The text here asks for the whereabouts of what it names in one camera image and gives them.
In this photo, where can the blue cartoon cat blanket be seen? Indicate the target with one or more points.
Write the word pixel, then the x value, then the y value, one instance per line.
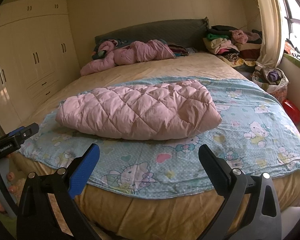
pixel 240 135

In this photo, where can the striped dark garment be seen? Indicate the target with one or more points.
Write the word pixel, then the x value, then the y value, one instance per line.
pixel 180 50

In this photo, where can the pile of folded clothes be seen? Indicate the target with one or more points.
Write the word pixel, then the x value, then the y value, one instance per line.
pixel 220 45

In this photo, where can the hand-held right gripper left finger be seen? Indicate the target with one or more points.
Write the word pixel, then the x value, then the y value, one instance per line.
pixel 85 165

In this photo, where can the floral bag of clothes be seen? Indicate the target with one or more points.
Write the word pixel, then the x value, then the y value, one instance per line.
pixel 270 80

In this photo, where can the red plastic object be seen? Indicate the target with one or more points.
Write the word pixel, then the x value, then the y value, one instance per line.
pixel 291 111

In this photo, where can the dark green small garment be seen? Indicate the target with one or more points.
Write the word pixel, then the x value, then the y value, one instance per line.
pixel 100 55

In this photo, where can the cream curtain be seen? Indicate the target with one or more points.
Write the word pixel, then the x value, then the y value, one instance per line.
pixel 272 30

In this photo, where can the cream built-in wardrobe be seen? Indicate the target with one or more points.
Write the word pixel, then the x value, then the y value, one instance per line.
pixel 27 55

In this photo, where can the colourful cloth on windowsill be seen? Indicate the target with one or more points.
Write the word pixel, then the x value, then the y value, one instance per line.
pixel 296 52

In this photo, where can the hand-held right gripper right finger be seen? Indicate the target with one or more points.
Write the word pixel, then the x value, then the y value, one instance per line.
pixel 215 170

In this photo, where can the green cloth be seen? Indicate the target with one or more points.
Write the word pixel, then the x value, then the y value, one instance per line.
pixel 5 223

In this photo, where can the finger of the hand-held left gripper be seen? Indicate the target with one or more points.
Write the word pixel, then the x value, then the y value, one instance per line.
pixel 15 132
pixel 28 131

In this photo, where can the grey padded headboard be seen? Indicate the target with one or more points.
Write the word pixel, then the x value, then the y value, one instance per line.
pixel 152 31

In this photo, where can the pink quilted jacket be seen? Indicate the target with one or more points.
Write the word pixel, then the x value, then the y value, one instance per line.
pixel 140 110

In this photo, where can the bed with beige bedspread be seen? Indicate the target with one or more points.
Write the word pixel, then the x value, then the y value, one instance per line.
pixel 152 70

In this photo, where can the pink puffer coat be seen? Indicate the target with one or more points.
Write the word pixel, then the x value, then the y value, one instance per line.
pixel 140 50

